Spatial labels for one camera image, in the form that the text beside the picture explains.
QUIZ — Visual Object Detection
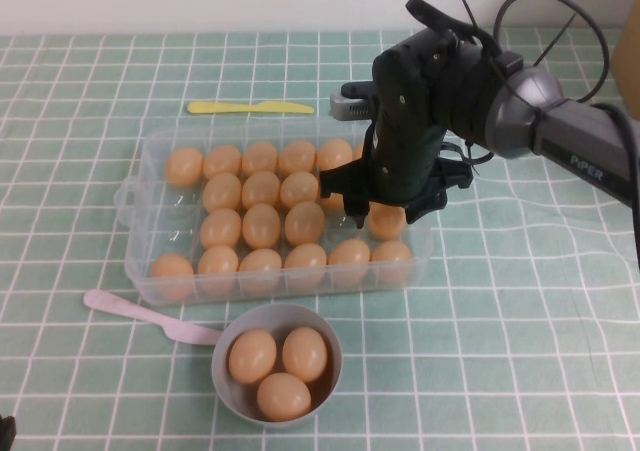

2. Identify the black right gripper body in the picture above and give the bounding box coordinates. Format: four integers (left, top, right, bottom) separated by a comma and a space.
369, 28, 459, 206

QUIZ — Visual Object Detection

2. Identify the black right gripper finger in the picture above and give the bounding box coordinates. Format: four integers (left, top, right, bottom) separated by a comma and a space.
319, 161, 374, 230
403, 158, 474, 225

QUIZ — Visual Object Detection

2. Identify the clear plastic egg box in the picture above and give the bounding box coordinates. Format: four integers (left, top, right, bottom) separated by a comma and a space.
112, 126, 434, 308

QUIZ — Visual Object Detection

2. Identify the brown cardboard box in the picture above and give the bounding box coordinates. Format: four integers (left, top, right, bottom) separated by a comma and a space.
610, 5, 640, 105

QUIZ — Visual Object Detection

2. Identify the yellow plastic knife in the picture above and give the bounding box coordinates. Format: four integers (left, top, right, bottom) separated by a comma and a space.
186, 101, 316, 117

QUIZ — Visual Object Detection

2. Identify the green checked tablecloth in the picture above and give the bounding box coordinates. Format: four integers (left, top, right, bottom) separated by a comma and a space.
0, 26, 640, 451

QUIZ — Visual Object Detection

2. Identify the grey-blue round bowl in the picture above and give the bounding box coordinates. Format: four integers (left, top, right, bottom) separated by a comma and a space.
211, 304, 344, 423

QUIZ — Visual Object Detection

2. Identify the pink plastic knife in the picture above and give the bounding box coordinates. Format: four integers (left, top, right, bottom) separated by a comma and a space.
82, 289, 225, 347

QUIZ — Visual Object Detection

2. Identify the black camera cable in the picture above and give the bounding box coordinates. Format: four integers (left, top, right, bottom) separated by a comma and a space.
404, 0, 640, 272

